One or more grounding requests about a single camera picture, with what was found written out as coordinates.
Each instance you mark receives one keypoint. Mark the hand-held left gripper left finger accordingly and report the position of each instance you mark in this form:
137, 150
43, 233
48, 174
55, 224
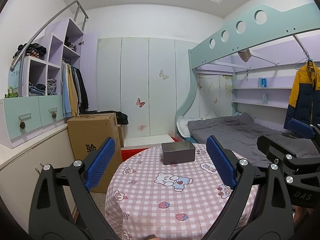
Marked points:
100, 162

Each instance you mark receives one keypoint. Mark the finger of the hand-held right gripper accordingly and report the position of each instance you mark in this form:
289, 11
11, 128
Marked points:
277, 147
300, 127

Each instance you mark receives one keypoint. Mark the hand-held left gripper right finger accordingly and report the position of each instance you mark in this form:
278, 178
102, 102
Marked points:
220, 160

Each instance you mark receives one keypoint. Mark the grey rectangular box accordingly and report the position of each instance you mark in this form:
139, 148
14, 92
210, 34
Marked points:
178, 155

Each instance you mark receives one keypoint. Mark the person's right forearm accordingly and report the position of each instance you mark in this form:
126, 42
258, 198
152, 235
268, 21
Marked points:
300, 215

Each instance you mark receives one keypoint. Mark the large cardboard box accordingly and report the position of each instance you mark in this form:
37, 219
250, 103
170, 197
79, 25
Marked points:
92, 132

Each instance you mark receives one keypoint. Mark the grey duvet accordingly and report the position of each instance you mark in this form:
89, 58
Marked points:
230, 130

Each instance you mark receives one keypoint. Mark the yellow navy jacket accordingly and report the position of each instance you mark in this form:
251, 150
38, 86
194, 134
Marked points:
302, 92

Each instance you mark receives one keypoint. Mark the white pillow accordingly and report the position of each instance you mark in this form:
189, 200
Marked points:
185, 127

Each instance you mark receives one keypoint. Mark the black clothes pile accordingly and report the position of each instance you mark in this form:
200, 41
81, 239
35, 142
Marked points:
122, 118

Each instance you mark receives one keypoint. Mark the white low step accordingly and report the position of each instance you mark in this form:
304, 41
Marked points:
147, 140

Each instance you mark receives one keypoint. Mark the pine cone ornament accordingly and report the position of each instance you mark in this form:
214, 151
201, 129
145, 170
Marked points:
54, 115
23, 125

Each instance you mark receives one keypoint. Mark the pink checked tablecloth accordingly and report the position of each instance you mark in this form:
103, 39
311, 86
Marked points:
155, 200

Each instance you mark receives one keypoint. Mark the blue clothes hanger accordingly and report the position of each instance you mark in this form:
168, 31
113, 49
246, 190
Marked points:
310, 60

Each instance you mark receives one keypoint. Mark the black hanging coat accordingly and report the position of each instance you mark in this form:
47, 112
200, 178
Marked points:
83, 92

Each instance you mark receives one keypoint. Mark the pink butterfly sticker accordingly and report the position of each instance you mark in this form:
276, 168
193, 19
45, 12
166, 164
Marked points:
140, 102

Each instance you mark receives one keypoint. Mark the yellow hanging garment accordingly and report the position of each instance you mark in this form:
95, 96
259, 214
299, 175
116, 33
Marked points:
73, 92

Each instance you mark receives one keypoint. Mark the grey metal brace rod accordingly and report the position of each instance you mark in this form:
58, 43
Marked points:
301, 46
265, 60

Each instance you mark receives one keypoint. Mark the teal drawer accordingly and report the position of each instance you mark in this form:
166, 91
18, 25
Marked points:
15, 110
48, 105

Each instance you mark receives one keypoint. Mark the light blue hanging garment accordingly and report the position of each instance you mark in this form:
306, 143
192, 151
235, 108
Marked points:
65, 90

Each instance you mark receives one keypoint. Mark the white low cabinet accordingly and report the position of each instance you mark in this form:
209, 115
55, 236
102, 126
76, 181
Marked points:
20, 180

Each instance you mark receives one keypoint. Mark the folded grey clothes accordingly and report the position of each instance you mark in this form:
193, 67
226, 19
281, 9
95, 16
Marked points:
52, 86

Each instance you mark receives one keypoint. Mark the tan hanging pouch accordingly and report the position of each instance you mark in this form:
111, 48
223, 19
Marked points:
245, 55

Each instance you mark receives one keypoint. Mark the folded blue jeans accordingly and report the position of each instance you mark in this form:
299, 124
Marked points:
37, 88

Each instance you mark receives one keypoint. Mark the white wardrobe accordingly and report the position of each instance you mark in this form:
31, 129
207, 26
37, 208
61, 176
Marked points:
135, 67

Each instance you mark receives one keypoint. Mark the cream butterfly sticker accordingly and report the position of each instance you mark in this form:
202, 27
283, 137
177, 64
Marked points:
163, 74

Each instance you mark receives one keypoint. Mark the green ornament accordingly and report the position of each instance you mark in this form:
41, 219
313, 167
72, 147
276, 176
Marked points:
11, 93

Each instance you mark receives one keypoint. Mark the white shelf with clothes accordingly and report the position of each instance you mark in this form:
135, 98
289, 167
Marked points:
32, 70

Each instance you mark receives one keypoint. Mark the clothes in lilac cubby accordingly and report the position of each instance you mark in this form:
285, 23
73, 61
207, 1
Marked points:
70, 45

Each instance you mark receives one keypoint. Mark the dark clothes heap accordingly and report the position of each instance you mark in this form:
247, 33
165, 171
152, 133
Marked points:
31, 51

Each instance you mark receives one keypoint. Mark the grey metal handrail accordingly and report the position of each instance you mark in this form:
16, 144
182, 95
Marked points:
45, 25

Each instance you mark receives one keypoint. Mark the lilac wall shelf unit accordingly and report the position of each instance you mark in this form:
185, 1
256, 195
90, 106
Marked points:
262, 90

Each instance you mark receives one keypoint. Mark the teal bunk bed frame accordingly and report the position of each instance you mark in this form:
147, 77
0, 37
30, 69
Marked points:
200, 52

